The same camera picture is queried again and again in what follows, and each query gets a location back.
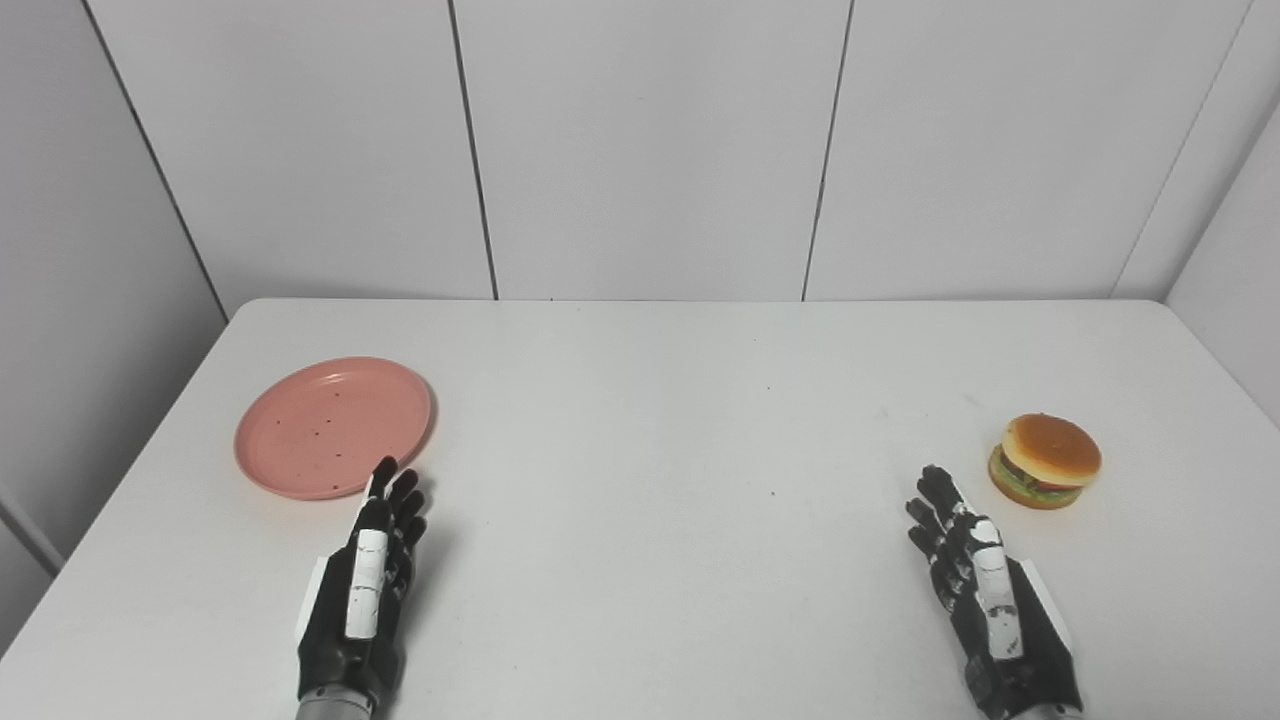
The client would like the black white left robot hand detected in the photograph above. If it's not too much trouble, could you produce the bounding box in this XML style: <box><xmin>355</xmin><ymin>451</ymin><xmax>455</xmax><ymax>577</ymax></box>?
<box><xmin>296</xmin><ymin>456</ymin><xmax>429</xmax><ymax>699</ymax></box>

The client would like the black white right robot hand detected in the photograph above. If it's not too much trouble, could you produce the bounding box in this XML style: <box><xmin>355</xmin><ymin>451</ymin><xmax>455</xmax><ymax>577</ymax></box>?
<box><xmin>905</xmin><ymin>465</ymin><xmax>1087</xmax><ymax>717</ymax></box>

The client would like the pink round plate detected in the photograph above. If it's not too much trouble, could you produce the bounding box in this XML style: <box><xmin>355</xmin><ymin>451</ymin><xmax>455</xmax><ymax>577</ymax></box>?
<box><xmin>234</xmin><ymin>357</ymin><xmax>434</xmax><ymax>501</ymax></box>

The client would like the toy hamburger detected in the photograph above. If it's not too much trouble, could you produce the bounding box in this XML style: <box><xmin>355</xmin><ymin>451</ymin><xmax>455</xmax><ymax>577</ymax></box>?
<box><xmin>988</xmin><ymin>413</ymin><xmax>1103</xmax><ymax>511</ymax></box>

